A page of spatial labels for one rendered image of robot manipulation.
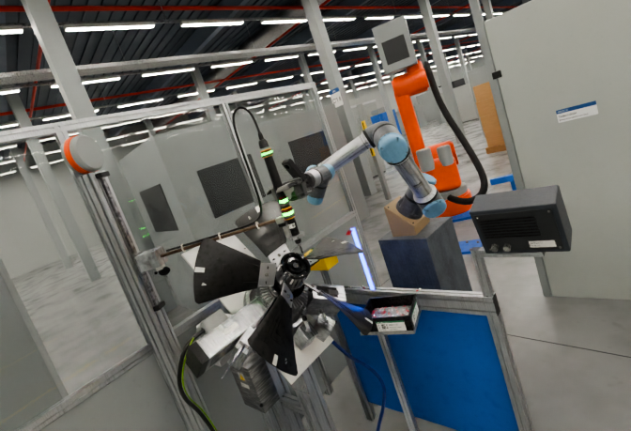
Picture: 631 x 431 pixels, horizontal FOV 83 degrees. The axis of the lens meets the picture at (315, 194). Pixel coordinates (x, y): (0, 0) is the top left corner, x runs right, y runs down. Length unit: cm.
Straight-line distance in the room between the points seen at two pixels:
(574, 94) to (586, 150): 36
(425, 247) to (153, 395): 145
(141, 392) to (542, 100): 275
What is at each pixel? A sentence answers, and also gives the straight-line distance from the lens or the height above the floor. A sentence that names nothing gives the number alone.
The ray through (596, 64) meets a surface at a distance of 271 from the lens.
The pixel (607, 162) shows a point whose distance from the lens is 280.
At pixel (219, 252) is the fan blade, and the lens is 133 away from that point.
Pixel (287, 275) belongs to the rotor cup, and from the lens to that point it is 132.
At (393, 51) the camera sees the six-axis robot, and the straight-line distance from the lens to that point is 519.
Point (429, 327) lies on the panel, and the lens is 178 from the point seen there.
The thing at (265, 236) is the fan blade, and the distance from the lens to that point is 149.
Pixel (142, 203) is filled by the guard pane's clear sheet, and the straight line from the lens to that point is 189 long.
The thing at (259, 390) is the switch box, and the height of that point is 73.
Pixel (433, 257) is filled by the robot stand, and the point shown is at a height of 89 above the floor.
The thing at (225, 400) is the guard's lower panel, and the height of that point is 51.
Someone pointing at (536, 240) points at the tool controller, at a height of 110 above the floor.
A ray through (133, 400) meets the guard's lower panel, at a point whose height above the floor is 83.
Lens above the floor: 164
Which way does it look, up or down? 8 degrees down
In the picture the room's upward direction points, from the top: 19 degrees counter-clockwise
